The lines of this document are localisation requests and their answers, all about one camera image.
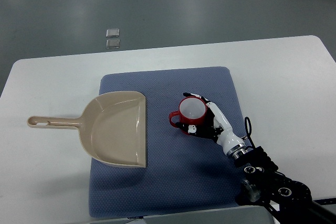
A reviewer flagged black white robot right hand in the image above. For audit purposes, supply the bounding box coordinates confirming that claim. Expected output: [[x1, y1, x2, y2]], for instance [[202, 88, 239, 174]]
[[182, 92, 248, 160]]

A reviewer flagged red cup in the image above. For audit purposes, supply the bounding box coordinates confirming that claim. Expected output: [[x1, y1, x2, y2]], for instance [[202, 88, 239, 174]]
[[169, 96, 207, 134]]

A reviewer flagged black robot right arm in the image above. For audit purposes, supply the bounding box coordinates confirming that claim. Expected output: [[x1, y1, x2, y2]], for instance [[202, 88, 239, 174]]
[[233, 117, 335, 223]]

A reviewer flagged beige plastic dustpan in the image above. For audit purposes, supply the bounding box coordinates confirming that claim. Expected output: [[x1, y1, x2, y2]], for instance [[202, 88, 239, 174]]
[[27, 91, 147, 168]]

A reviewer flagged blue grey fabric mat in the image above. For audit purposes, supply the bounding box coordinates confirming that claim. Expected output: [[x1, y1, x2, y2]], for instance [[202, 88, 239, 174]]
[[89, 67, 246, 218]]

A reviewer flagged upper metal floor plate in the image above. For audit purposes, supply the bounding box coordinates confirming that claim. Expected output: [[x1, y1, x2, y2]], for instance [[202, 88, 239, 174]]
[[106, 28, 120, 38]]

